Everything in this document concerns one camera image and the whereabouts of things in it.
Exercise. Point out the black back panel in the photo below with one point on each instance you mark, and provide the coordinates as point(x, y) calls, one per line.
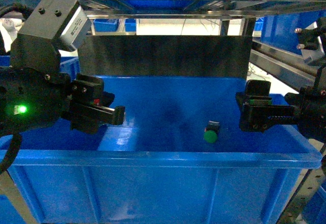
point(137, 55)

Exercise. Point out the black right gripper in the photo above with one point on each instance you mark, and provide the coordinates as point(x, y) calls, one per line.
point(258, 113)

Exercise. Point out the blue target bin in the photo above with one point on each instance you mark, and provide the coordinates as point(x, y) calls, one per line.
point(157, 167)

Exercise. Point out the green push button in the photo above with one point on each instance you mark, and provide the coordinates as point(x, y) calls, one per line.
point(211, 132)

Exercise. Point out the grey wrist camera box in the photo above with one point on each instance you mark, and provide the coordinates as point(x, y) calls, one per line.
point(63, 23)

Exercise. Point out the steel side upright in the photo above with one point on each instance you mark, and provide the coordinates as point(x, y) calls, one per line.
point(307, 188)

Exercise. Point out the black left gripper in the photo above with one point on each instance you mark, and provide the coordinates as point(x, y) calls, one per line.
point(33, 91)

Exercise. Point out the steel upper shelf rail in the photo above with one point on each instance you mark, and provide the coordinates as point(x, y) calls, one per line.
point(194, 9)

